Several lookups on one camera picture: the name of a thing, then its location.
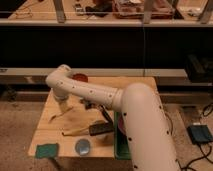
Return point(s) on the black handled knife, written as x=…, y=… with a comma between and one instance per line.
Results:
x=105, y=114

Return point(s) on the blue round lid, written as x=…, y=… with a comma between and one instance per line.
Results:
x=82, y=147

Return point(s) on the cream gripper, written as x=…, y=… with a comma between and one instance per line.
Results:
x=63, y=105

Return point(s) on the green plastic tray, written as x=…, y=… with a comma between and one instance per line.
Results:
x=121, y=149

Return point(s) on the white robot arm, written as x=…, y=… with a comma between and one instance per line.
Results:
x=124, y=101

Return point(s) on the purple bowl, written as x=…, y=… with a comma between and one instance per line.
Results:
x=120, y=124

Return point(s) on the orange red bowl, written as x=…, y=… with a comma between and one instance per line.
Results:
x=80, y=77

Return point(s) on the wooden table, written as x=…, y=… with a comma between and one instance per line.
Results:
x=66, y=126

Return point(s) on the wooden fork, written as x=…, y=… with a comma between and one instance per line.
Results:
x=59, y=115

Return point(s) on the wooden handled brush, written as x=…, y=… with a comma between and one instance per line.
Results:
x=92, y=130

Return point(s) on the green sponge cloth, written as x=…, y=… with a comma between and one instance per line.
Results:
x=47, y=151

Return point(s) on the grey crumpled toy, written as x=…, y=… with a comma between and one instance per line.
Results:
x=87, y=104

